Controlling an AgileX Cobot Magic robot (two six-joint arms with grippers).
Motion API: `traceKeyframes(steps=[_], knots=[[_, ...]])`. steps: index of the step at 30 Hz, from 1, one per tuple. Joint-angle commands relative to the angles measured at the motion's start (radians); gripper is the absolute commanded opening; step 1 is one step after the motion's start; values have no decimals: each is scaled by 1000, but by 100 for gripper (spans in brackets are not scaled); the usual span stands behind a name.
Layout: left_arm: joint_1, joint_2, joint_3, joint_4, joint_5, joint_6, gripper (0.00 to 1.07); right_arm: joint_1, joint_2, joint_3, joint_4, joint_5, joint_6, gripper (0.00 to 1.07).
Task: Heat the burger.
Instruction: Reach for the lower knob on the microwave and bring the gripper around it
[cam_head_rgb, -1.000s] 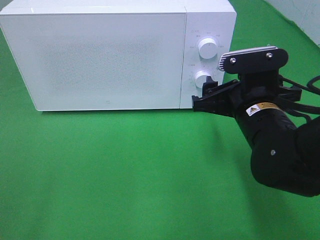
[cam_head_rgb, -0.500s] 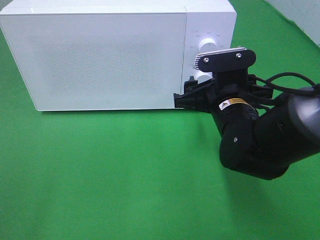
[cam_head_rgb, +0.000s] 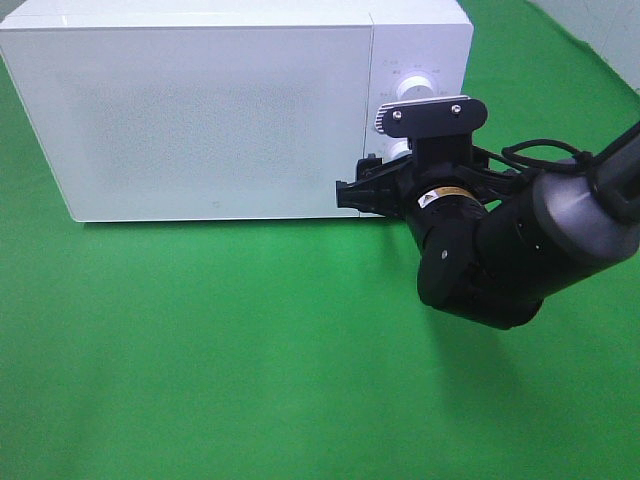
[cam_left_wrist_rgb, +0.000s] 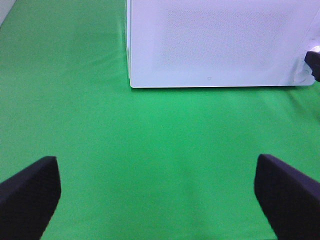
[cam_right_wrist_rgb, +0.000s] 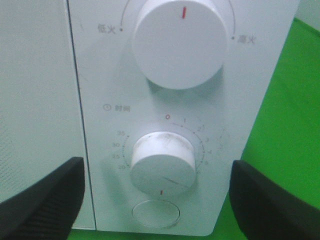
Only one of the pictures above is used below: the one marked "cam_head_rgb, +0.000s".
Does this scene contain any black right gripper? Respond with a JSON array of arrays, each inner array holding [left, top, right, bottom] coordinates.
[[335, 144, 515, 220]]

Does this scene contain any black camera cable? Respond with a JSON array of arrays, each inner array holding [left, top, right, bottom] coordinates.
[[479, 139, 601, 181]]

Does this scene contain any white microwave door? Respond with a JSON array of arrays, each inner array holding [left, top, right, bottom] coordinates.
[[1, 27, 371, 222]]

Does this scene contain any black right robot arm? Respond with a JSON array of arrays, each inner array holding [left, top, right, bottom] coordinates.
[[336, 127, 639, 329]]

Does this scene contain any white microwave oven body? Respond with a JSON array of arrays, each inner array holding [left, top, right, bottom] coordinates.
[[0, 0, 475, 224]]

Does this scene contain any white microwave knob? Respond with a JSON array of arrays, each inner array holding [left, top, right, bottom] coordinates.
[[387, 139, 411, 161], [396, 73, 434, 101]]

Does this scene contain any green table cloth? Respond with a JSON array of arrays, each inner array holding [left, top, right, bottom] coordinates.
[[1, 77, 639, 479]]

